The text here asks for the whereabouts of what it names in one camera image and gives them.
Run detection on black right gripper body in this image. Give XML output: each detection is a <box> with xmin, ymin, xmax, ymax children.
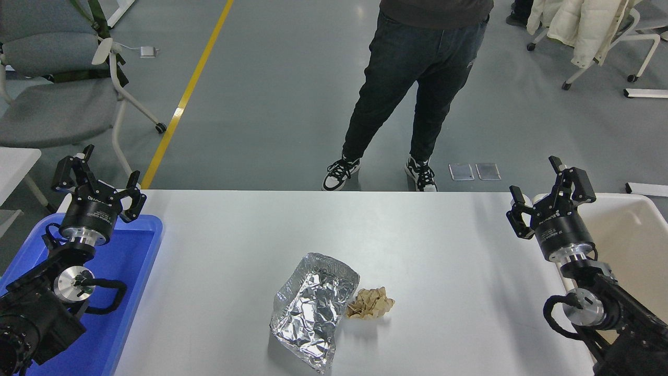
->
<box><xmin>529</xmin><ymin>194</ymin><xmax>596</xmax><ymax>262</ymax></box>

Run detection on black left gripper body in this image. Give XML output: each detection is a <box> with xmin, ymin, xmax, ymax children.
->
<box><xmin>59</xmin><ymin>183</ymin><xmax>124</xmax><ymax>244</ymax></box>

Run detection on tan paper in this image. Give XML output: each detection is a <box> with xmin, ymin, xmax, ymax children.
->
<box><xmin>345</xmin><ymin>287</ymin><xmax>395</xmax><ymax>320</ymax></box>

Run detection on foil tray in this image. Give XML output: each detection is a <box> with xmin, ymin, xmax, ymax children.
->
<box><xmin>269</xmin><ymin>252</ymin><xmax>360</xmax><ymax>374</ymax></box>

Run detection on grey padded office chair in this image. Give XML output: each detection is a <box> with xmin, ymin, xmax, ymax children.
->
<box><xmin>0</xmin><ymin>0</ymin><xmax>168</xmax><ymax>178</ymax></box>

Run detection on small white side table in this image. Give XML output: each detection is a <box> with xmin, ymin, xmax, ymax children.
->
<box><xmin>0</xmin><ymin>148</ymin><xmax>57</xmax><ymax>238</ymax></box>

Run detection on blue plastic tray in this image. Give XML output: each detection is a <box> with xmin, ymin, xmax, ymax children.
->
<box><xmin>0</xmin><ymin>214</ymin><xmax>163</xmax><ymax>376</ymax></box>

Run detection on large pale bin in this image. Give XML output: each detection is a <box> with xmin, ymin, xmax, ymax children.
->
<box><xmin>532</xmin><ymin>192</ymin><xmax>668</xmax><ymax>337</ymax></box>

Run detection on cream puffy coat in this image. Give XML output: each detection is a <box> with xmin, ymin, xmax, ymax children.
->
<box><xmin>526</xmin><ymin>0</ymin><xmax>642</xmax><ymax>68</ymax></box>

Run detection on white table leg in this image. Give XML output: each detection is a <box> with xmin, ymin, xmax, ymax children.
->
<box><xmin>106</xmin><ymin>0</ymin><xmax>135</xmax><ymax>29</ymax></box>

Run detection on person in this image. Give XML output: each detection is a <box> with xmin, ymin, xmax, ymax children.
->
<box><xmin>322</xmin><ymin>0</ymin><xmax>494</xmax><ymax>192</ymax></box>
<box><xmin>506</xmin><ymin>0</ymin><xmax>534</xmax><ymax>27</ymax></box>

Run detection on grey seat chair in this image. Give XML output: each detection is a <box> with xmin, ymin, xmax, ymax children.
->
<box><xmin>634</xmin><ymin>0</ymin><xmax>668</xmax><ymax>41</ymax></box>

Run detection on white power adapter with cable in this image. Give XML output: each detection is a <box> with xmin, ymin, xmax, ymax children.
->
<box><xmin>119</xmin><ymin>44</ymin><xmax>158</xmax><ymax>58</ymax></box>

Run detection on white frame wheeled chair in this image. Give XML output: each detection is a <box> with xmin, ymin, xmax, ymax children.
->
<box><xmin>526</xmin><ymin>0</ymin><xmax>661</xmax><ymax>91</ymax></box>

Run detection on green strap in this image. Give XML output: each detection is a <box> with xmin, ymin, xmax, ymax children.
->
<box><xmin>42</xmin><ymin>0</ymin><xmax>128</xmax><ymax>88</ymax></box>

